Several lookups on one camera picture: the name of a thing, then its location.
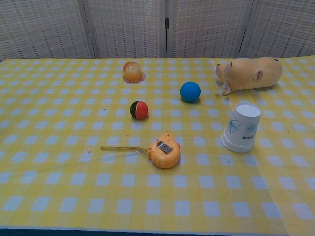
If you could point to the white paper cup blue print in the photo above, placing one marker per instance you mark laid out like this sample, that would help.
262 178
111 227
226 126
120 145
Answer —
243 123
236 149

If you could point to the red and black ball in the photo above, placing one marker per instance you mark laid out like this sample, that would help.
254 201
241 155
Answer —
139 110

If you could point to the orange tape measure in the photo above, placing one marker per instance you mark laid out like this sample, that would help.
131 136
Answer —
163 153

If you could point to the blue ball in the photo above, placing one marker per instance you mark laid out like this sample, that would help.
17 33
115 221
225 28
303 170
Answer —
190 91

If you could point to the woven folding screen panel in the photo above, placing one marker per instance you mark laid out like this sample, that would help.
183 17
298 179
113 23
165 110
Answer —
209 27
41 27
128 27
285 27

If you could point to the black screen hinge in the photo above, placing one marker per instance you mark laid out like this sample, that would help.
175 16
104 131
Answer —
167 22

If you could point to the yellow white checked tablecloth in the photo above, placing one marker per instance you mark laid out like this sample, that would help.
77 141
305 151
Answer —
290 147
73 172

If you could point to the yellow plush animal toy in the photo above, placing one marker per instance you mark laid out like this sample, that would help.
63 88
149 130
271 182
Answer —
251 73

